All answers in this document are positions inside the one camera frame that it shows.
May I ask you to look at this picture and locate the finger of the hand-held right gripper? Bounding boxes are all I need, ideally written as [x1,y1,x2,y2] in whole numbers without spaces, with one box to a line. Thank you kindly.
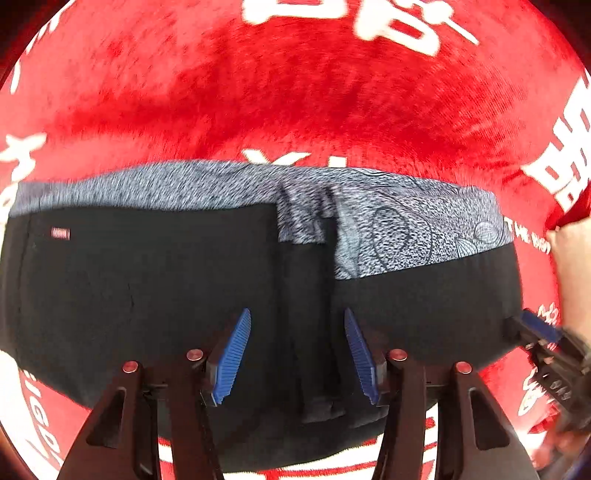
[505,309,564,348]

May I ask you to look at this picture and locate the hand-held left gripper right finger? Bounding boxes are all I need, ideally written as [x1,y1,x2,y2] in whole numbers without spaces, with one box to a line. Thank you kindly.
[344,308,541,480]

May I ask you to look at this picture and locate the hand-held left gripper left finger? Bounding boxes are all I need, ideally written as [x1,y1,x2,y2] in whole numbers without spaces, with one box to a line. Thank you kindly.
[56,308,252,480]

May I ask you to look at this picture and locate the black pants with blue trim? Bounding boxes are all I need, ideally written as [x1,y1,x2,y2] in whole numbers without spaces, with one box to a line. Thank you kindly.
[0,159,525,474]

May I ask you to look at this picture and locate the red printed blanket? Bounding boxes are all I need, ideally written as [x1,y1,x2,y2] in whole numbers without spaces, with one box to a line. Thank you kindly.
[0,0,591,480]

